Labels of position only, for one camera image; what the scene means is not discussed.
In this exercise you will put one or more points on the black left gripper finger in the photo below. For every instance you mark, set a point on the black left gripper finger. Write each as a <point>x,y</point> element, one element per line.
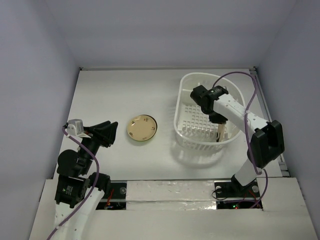
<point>108,141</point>
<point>101,129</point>

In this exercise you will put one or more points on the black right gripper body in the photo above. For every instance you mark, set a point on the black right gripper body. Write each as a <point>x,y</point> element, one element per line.
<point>218,118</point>

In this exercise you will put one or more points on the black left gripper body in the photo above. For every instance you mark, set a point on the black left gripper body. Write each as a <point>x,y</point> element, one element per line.
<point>94,142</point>

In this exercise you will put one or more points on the cream plate with flower print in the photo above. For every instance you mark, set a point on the cream plate with flower print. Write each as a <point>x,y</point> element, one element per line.
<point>142,128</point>

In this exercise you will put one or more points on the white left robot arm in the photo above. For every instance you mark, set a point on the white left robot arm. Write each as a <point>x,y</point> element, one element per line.
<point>81,185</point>

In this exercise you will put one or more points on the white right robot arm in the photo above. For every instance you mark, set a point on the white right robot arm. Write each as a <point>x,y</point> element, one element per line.
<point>265,139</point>

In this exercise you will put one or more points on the white plastic dish rack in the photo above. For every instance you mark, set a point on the white plastic dish rack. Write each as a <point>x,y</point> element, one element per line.
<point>193,128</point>

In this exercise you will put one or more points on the white foam strip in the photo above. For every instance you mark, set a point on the white foam strip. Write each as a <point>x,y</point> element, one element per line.
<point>171,195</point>

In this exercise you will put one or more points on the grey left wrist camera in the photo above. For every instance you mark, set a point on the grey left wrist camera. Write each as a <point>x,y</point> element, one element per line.
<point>75,127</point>

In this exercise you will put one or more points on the aluminium rail at right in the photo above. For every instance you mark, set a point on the aluminium rail at right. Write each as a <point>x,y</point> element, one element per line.
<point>266,113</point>

